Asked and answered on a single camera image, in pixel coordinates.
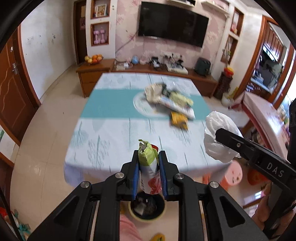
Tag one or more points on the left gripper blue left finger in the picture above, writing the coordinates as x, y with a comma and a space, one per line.
134, 175

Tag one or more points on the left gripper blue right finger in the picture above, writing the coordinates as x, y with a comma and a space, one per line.
163, 166

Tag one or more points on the green white snack packet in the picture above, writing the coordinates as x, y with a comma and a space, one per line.
148, 156

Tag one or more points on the yellow snack wrapper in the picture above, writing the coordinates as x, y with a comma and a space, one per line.
179, 120

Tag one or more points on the white plastic bag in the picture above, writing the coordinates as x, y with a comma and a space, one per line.
216, 133

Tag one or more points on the yellow round trash bin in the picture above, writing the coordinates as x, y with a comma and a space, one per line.
147, 207

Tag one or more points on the person right hand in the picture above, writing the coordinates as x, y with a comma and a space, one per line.
262, 213

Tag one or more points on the leaf pattern tablecloth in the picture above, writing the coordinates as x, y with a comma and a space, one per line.
117, 115

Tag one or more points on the pink plastic stool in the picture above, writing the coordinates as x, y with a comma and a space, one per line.
232, 176

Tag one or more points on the pink covered side table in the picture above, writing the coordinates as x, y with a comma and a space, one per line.
268, 119

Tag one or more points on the white snack bag pile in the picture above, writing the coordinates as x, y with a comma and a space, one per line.
158, 93

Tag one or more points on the pink trouser leg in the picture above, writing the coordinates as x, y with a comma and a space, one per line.
127, 230

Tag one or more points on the yellow slipper right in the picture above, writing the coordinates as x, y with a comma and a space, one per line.
158, 237

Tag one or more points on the white set-top box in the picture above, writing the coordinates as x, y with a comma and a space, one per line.
175, 68

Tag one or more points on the black air fryer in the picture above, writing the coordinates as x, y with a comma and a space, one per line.
202, 67

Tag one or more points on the fruit bowl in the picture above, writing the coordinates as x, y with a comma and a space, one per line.
95, 59

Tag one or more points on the pink dumbbells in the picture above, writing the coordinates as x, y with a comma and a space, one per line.
99, 37

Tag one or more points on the brown wooden door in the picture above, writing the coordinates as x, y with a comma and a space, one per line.
19, 101

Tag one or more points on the framed picture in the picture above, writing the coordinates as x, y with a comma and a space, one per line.
100, 10

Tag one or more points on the black wall television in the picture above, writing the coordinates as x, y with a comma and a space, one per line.
172, 23

